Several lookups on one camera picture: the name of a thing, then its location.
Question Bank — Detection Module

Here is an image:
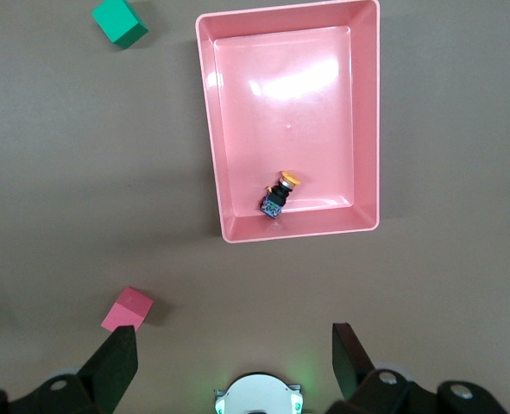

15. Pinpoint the pink foam cube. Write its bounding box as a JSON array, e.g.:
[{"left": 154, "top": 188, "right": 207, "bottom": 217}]
[{"left": 100, "top": 285, "right": 155, "bottom": 332}]

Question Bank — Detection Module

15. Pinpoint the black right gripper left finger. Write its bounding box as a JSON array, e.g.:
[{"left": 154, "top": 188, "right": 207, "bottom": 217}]
[{"left": 0, "top": 325, "right": 139, "bottom": 414}]

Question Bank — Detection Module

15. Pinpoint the orange capped push button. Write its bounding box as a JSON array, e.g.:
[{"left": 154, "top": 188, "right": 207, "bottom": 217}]
[{"left": 259, "top": 170, "right": 303, "bottom": 220}]

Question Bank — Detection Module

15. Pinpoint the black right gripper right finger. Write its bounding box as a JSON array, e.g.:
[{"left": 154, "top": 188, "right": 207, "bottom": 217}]
[{"left": 327, "top": 322, "right": 510, "bottom": 414}]

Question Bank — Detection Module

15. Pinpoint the pink plastic tray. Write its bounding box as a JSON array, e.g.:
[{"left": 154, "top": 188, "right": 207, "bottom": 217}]
[{"left": 194, "top": 0, "right": 381, "bottom": 245}]

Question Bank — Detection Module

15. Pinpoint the brown table cover mat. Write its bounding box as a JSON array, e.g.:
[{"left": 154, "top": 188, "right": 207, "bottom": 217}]
[{"left": 0, "top": 0, "right": 510, "bottom": 414}]

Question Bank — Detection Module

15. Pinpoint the green foam cube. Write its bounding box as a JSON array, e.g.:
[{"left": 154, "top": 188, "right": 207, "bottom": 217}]
[{"left": 91, "top": 0, "right": 149, "bottom": 50}]

